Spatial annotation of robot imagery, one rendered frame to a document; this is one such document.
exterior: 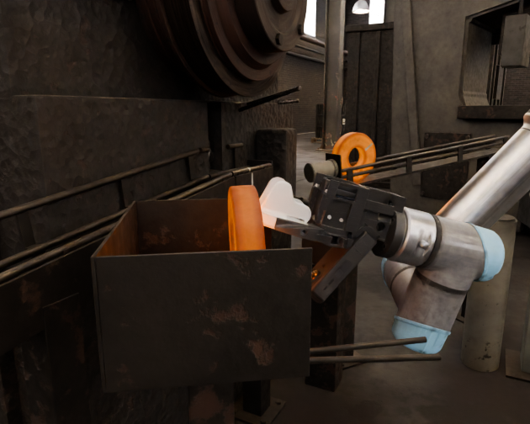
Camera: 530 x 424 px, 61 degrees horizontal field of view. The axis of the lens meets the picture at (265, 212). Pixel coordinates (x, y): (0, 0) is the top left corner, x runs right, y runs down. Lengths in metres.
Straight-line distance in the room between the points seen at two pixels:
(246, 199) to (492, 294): 1.20
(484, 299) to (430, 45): 2.44
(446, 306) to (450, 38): 3.12
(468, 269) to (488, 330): 1.02
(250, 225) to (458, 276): 0.29
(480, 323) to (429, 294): 1.01
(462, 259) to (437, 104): 3.05
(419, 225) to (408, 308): 0.13
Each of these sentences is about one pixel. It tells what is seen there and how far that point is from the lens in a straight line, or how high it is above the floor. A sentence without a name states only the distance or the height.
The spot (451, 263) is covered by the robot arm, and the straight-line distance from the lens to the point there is 0.64.
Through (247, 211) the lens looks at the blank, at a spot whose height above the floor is 0.73.
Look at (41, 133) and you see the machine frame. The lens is 0.77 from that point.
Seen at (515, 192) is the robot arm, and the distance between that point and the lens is 0.79.
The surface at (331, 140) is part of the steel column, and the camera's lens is 9.98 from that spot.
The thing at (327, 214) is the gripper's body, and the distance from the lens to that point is 0.56.
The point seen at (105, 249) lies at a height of 0.71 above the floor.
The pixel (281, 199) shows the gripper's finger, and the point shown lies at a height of 0.74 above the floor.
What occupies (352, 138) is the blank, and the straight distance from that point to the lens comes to 1.43.
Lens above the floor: 0.85
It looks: 13 degrees down
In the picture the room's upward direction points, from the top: straight up
